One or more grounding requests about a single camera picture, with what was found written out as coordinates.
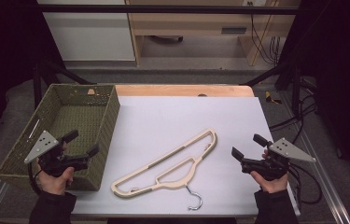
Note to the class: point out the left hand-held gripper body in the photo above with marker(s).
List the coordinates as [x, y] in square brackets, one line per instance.
[43, 144]

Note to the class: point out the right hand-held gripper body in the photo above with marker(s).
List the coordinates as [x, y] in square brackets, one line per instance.
[287, 151]

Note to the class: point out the green woven basket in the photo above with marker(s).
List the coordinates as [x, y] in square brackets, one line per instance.
[79, 121]

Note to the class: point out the beige plastic clothes hanger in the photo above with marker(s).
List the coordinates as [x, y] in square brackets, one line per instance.
[166, 155]

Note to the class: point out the person's right hand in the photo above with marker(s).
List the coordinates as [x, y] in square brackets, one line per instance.
[272, 186]

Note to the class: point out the person's left hand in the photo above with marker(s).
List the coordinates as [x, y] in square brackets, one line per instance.
[54, 185]

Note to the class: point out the yellow and black floor object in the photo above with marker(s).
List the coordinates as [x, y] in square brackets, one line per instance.
[270, 98]

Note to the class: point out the black metal stand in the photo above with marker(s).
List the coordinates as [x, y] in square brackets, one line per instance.
[37, 84]
[295, 90]

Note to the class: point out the dark curtain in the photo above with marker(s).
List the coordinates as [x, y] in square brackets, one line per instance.
[4, 46]
[340, 77]

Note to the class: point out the white cabinet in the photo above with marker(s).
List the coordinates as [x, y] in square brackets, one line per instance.
[91, 37]

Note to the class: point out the black horizontal frame bar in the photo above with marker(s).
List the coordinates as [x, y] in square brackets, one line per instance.
[163, 9]

